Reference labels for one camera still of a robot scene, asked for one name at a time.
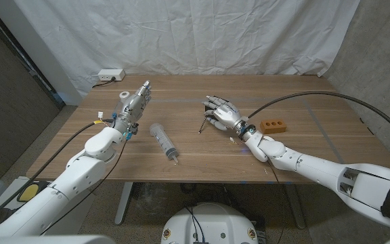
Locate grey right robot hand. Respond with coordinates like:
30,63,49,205
201,95,257,140

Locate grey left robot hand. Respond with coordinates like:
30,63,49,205
112,79,152,136

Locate large clear plastic syringe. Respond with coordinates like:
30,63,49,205
149,123,179,165

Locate orange wooden block with holes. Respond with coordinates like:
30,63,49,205
259,119,288,135

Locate white power strip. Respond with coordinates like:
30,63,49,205
97,68,127,82

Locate white backdrop cloth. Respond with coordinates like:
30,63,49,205
12,0,362,99

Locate grey metal table leg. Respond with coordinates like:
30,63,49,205
284,183,307,230
114,182,134,226

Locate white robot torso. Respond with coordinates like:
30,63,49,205
160,202,259,244

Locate yellow and black floor device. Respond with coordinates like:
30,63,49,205
16,182,43,203

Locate black power strip cord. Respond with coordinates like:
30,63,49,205
91,77,116,89

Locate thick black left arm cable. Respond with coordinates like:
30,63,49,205
0,118,116,230

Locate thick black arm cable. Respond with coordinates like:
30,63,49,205
0,118,116,230
247,90,390,148

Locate thin black left arm wire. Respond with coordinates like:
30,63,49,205
39,139,128,235

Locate thin black arm wire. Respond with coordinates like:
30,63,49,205
39,139,128,235
267,162,286,244

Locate thin black right arm wire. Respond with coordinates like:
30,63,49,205
267,162,286,244

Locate black cable tangle under table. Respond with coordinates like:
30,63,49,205
181,182,250,206

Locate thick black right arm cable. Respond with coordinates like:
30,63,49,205
247,90,390,148

